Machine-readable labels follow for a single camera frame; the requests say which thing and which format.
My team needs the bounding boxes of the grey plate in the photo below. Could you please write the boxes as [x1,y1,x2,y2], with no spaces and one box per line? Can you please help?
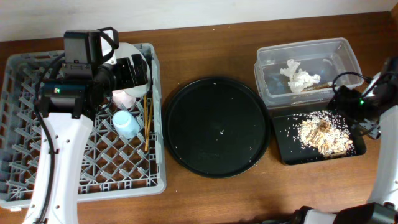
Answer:
[106,42,152,98]

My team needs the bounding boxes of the pink cup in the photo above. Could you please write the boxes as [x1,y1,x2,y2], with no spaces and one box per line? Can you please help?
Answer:
[112,90,136,109]

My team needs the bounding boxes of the gold foil wrapper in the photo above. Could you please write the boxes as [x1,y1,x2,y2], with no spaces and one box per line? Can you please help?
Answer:
[304,82,332,91]

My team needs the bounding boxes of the food scraps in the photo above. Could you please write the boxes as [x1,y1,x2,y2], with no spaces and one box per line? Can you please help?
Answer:
[282,110,355,159]

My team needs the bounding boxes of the blue cup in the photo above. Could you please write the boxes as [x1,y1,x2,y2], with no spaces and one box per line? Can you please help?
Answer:
[112,110,141,139]

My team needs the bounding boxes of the white napkin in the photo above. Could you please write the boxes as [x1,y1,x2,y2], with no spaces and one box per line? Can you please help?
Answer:
[280,59,320,93]

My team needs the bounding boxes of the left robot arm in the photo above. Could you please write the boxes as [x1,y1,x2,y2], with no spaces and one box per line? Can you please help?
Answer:
[24,27,151,223]

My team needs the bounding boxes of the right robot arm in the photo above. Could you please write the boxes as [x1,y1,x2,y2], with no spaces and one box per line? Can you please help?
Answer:
[289,57,397,224]

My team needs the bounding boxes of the grey dishwasher rack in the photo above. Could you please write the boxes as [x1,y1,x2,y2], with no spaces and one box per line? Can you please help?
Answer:
[1,44,166,210]

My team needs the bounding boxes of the clear plastic bin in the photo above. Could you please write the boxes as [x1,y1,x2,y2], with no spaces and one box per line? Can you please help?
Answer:
[254,38,361,109]

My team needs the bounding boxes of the black rectangular tray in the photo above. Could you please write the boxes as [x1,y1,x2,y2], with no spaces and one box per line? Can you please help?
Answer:
[272,110,366,165]

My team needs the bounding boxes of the round black tray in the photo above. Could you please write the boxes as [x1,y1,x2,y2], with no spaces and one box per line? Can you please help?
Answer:
[162,77,272,179]

